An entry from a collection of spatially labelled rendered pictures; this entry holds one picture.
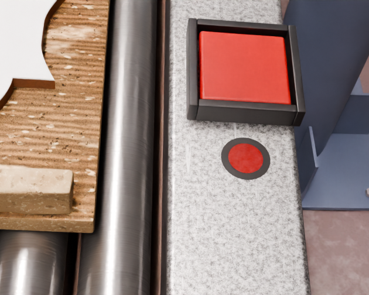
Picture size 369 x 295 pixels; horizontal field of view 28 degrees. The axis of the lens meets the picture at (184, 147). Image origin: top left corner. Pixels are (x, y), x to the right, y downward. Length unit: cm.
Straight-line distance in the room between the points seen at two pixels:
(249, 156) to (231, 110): 3
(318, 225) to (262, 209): 109
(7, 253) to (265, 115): 18
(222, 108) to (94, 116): 8
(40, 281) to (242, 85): 18
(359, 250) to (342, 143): 25
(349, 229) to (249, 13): 104
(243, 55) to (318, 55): 81
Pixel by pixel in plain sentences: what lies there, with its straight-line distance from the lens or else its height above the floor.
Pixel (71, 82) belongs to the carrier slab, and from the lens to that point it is 47.
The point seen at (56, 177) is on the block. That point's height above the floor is 96.
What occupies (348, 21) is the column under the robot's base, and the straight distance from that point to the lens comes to 125.
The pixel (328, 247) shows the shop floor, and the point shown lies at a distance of 152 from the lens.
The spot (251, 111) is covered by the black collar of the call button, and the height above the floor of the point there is 93.
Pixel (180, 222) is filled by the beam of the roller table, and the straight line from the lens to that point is 44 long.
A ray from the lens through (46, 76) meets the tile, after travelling 46.
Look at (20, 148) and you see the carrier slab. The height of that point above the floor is 94.
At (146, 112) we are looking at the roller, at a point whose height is 91.
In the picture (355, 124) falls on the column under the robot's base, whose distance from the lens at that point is 164.
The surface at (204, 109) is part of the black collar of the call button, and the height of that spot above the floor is 93.
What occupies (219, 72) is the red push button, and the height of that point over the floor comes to 93.
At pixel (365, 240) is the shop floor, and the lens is 155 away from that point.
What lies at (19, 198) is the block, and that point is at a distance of 40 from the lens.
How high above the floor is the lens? 130
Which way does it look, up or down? 56 degrees down
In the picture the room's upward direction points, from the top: 11 degrees clockwise
